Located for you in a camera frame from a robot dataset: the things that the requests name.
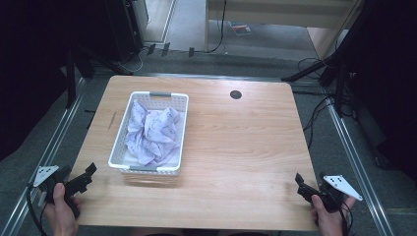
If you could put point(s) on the crumpled lavender cloth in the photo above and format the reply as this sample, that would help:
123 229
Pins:
154 134

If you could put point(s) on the person's right hand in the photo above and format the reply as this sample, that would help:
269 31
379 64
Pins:
327 219

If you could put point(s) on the black stand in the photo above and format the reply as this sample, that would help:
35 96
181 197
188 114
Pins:
327 70
70 75

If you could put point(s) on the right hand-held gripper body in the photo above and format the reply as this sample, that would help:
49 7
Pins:
334 190

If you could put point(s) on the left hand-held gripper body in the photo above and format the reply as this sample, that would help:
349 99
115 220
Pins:
52 179

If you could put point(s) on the person's left hand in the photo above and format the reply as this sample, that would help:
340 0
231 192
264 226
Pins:
60 213

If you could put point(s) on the grey floor bracket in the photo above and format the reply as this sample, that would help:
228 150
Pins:
191 51
165 49
151 49

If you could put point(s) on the white plastic basket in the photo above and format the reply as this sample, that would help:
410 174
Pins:
121 154

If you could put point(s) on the aluminium floor rail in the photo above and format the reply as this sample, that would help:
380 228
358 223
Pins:
355 164
42 157

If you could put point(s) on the black computer tower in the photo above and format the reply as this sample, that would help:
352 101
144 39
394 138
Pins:
123 29

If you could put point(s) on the black round table grommet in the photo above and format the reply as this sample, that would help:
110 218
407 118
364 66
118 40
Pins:
235 94

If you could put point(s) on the light wooden furniture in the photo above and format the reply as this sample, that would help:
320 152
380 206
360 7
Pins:
282 13

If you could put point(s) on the book with red cover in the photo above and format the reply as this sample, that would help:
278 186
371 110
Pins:
241 28

